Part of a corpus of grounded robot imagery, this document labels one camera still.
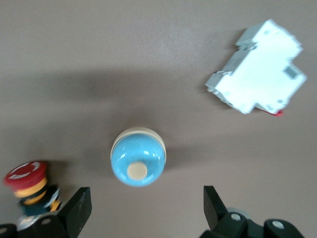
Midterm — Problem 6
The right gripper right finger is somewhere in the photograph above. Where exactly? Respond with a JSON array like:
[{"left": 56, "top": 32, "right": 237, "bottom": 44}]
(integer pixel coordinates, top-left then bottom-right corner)
[{"left": 199, "top": 185, "right": 305, "bottom": 238}]

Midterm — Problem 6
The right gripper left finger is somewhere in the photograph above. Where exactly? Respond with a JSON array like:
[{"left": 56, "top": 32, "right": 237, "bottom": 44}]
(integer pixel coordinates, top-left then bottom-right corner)
[{"left": 0, "top": 186, "right": 92, "bottom": 238}]

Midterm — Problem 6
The light blue desk bell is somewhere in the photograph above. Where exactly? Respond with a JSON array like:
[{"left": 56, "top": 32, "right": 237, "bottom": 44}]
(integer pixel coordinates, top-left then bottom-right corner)
[{"left": 110, "top": 126, "right": 167, "bottom": 187}]

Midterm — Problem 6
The red yellow emergency stop button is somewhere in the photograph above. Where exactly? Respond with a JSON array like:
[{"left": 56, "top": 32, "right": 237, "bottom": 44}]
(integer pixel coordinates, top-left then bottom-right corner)
[{"left": 2, "top": 160, "right": 62, "bottom": 228}]

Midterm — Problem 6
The white circuit breaker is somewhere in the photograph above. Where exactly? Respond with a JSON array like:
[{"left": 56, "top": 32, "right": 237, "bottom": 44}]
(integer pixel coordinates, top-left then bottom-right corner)
[{"left": 204, "top": 19, "right": 308, "bottom": 117}]

